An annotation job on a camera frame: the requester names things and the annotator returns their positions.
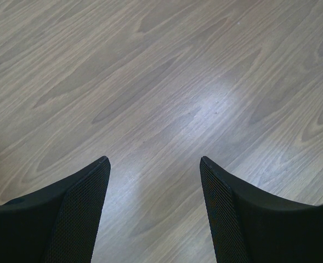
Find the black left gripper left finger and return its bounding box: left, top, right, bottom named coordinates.
left=0, top=156, right=111, bottom=262

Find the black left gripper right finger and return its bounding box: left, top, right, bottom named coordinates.
left=200, top=156, right=323, bottom=262

